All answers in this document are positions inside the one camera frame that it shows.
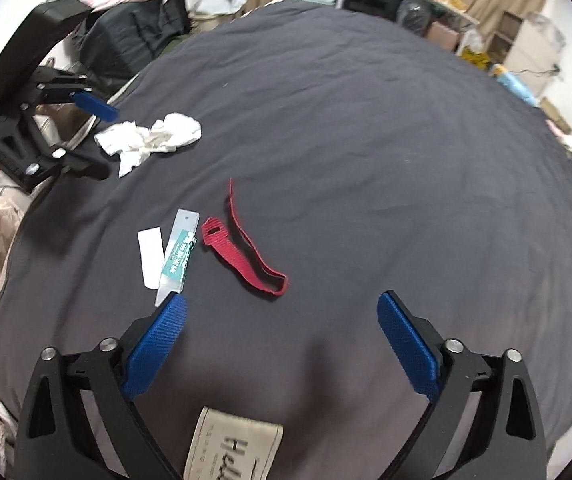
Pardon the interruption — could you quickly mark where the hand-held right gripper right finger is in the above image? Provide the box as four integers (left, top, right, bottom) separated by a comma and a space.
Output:
376, 290, 550, 480

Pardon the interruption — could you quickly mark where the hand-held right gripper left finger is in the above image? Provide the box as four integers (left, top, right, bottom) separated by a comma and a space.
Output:
14, 292, 188, 480

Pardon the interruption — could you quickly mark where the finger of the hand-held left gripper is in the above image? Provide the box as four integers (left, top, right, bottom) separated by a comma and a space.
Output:
28, 66, 119, 123
31, 146, 113, 181

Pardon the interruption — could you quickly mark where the white tissue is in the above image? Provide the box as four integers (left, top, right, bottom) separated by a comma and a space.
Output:
94, 112, 202, 179

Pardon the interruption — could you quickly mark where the white paper strip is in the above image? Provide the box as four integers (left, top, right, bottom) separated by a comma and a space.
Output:
137, 228, 163, 290

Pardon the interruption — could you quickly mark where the clear packet with green label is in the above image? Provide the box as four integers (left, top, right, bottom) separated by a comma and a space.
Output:
154, 208, 201, 309

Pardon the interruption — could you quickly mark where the red fabric strap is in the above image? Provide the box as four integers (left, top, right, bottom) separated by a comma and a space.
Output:
200, 177, 290, 297

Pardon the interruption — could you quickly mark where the black bag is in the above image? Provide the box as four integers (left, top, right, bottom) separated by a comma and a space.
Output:
77, 0, 193, 83

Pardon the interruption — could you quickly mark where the green bag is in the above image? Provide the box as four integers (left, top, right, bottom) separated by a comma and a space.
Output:
157, 34, 188, 58

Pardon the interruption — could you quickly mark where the white laundry basket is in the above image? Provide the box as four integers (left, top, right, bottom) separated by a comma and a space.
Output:
188, 0, 247, 37

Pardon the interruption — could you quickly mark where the dark grey duvet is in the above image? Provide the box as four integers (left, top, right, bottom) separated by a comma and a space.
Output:
0, 0, 572, 480

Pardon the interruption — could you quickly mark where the flat cardboard box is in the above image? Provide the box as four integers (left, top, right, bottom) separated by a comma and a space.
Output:
540, 96, 572, 134

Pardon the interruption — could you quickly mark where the blue plastic bag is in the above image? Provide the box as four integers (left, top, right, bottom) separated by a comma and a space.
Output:
495, 66, 538, 105

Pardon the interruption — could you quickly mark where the yellow bag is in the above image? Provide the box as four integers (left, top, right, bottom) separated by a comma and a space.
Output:
458, 41, 493, 72

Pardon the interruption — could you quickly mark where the brown cardboard box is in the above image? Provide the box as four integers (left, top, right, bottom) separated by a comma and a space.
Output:
426, 20, 463, 52

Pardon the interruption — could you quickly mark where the white cabinet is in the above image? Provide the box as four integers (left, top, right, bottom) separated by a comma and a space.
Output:
488, 9, 563, 77

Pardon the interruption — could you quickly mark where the clear plastic bag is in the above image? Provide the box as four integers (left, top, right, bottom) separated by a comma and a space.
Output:
396, 0, 433, 34

